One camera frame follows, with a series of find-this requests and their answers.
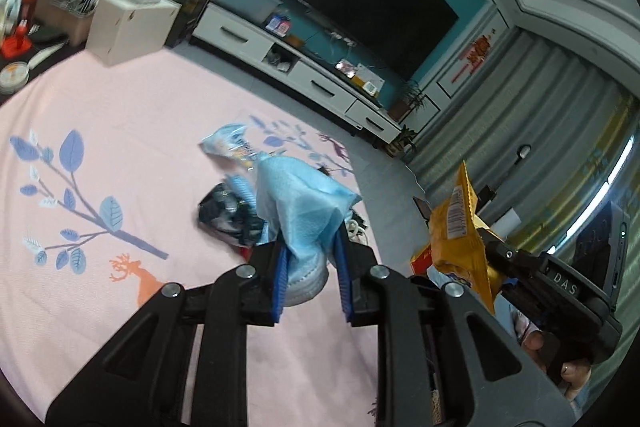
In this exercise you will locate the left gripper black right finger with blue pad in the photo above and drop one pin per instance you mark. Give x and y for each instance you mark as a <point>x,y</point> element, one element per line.
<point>443,359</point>

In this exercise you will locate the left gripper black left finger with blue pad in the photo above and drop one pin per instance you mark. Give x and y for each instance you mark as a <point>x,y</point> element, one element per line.
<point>180,338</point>

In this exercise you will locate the yellow snack bag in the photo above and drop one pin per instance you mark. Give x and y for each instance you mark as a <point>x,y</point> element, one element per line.
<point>457,248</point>

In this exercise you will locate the light blue cloth mask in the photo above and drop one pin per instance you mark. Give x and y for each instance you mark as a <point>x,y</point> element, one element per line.
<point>306,207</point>

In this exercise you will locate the person's right hand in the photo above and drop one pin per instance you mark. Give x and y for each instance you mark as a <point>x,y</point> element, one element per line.
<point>574,374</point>

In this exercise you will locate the grey curtain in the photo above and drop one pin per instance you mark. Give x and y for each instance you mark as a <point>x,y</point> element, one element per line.
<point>541,127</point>

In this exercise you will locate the black crumpled wrapper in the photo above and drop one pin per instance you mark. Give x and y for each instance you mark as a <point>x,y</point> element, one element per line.
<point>229,211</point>

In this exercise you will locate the pink printed tablecloth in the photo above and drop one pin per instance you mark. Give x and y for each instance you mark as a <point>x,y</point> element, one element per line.
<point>101,176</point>

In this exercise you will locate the potted green plant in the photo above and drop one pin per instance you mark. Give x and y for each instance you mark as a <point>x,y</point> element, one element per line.
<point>409,99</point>

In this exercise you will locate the light blue snack wrapper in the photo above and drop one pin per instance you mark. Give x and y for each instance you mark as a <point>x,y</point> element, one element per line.
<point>229,143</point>

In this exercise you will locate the white TV cabinet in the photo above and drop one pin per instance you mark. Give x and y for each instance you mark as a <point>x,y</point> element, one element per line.
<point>288,66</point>

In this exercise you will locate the round white tape tin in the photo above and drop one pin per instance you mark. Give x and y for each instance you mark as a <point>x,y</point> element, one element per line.
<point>13,78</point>

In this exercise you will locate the white storage box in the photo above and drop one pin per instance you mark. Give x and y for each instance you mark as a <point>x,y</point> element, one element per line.
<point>121,31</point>

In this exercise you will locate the red stamp holder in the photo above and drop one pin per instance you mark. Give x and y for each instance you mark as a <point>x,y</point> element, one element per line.
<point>18,43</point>

